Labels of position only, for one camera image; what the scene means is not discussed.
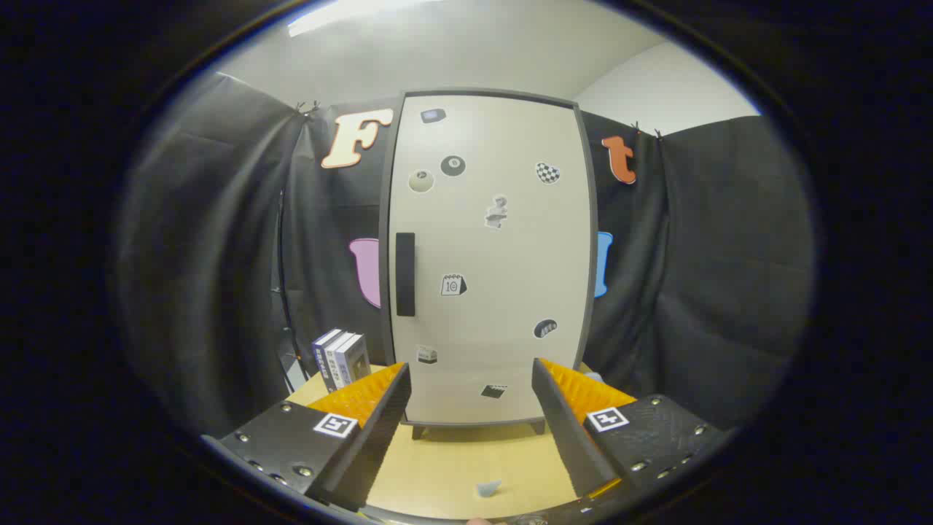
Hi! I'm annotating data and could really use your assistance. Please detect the grey cabinet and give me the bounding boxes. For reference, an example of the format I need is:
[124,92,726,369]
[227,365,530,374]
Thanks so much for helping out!
[378,89,600,440]

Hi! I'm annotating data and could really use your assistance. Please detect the black door handle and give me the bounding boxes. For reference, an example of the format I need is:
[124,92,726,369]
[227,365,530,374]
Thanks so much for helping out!
[395,233,416,317]

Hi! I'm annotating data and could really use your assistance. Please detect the black backdrop cloth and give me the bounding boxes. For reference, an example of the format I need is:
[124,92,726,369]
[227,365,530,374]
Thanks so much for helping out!
[117,73,813,438]

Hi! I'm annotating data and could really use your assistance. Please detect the grey cover book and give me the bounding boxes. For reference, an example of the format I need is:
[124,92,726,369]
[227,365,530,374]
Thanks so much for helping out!
[335,334,372,387]

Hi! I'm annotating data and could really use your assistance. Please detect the dark blue book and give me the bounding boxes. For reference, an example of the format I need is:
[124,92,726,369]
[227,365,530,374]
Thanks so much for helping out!
[312,328,343,387]

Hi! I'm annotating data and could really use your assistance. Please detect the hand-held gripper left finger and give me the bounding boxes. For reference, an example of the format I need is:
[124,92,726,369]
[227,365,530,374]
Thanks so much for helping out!
[219,362,413,513]

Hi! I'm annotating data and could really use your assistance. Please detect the black backdrop stand pole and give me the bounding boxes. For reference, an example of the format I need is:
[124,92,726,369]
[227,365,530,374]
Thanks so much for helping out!
[274,190,307,394]

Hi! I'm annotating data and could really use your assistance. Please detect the white spine book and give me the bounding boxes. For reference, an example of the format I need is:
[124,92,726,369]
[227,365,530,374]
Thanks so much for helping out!
[324,332,356,391]

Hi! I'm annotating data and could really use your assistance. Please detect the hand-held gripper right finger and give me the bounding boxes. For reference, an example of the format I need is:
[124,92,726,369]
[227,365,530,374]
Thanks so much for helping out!
[531,357,730,511]

